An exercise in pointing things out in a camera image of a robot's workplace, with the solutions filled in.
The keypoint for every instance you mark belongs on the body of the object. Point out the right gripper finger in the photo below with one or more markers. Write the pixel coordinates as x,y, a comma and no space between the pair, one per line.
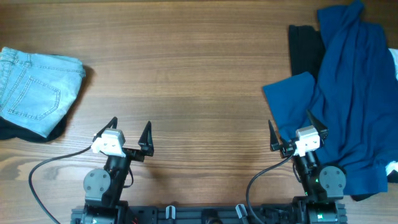
319,126
276,144

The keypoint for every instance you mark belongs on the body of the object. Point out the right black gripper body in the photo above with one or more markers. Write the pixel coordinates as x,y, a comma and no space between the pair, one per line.
288,149

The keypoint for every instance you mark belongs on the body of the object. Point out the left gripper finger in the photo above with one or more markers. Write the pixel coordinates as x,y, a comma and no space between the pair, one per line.
112,124
146,141

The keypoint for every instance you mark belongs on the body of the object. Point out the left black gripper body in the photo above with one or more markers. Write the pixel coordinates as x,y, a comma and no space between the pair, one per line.
134,154

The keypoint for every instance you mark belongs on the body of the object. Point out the blue t-shirt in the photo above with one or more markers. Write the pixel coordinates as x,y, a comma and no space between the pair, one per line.
354,96

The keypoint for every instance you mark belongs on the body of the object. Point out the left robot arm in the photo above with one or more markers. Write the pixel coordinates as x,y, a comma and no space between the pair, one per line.
103,187

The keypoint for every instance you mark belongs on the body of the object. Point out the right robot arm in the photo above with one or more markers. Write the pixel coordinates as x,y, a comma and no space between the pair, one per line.
323,184

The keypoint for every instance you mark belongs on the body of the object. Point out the folded light denim shorts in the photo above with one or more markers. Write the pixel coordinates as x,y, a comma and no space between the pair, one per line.
37,90

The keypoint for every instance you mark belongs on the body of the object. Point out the black garment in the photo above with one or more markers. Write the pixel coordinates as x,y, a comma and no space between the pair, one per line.
306,50

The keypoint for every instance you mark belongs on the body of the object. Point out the dark garment under shorts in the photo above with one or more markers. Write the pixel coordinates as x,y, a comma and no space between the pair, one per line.
10,131

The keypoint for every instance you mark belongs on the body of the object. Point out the white garment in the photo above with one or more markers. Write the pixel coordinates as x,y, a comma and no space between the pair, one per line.
392,166

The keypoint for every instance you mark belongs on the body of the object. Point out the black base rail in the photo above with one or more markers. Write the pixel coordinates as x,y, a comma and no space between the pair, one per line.
267,213

